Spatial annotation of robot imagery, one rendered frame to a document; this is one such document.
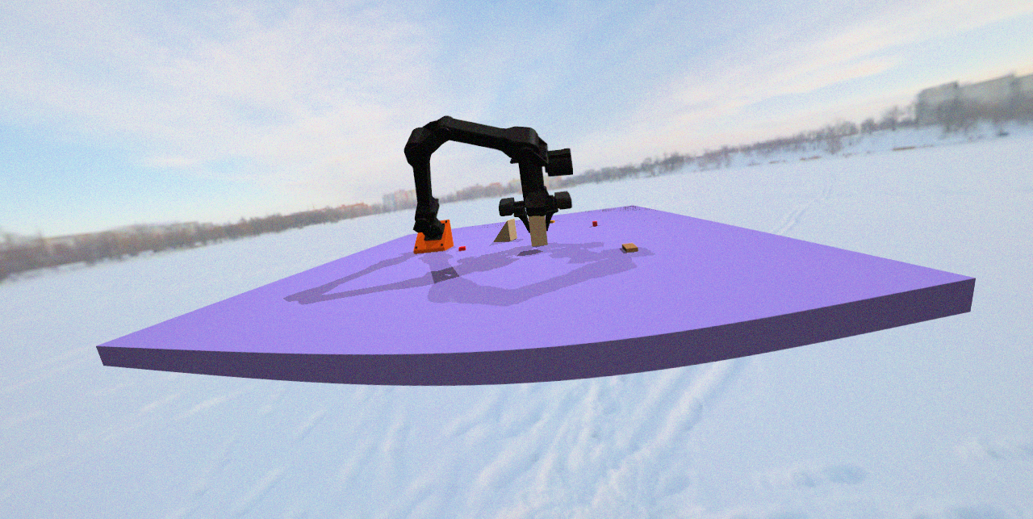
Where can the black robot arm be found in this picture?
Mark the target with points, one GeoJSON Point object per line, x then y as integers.
{"type": "Point", "coordinates": [521, 144]}

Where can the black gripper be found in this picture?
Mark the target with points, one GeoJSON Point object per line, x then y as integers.
{"type": "Point", "coordinates": [508, 206]}

